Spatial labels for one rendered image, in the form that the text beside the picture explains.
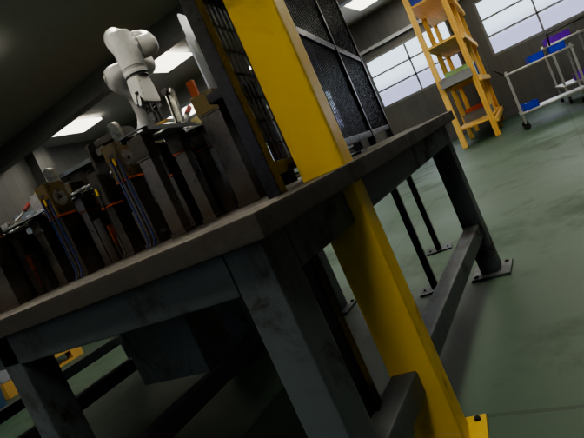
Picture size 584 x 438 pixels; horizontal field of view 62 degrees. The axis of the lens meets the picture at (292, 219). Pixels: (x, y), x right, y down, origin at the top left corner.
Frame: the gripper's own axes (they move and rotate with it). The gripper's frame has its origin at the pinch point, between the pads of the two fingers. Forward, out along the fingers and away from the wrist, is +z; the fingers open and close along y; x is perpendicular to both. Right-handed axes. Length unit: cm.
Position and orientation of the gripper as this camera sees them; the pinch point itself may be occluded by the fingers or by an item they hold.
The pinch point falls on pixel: (156, 117)
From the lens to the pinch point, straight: 180.5
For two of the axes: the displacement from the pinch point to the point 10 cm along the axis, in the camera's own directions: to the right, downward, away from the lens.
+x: 8.6, -3.5, -3.7
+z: 4.1, 9.1, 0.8
